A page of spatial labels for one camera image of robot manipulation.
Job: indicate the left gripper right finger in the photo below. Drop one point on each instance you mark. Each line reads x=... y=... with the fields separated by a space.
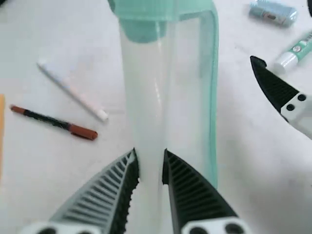
x=195 y=195

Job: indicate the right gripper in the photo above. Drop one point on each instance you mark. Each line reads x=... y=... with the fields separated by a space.
x=304 y=126

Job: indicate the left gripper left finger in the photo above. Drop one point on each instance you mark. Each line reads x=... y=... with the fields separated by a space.
x=97 y=195

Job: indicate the clear pouch with mint trim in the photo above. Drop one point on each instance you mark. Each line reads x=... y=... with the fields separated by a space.
x=168 y=85

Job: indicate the green and white glue stick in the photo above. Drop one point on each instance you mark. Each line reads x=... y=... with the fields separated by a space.
x=291 y=53

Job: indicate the brown and black marker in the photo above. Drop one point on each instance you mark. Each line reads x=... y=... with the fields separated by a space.
x=53 y=122

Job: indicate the white pen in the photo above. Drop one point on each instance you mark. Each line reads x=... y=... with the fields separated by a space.
x=73 y=91

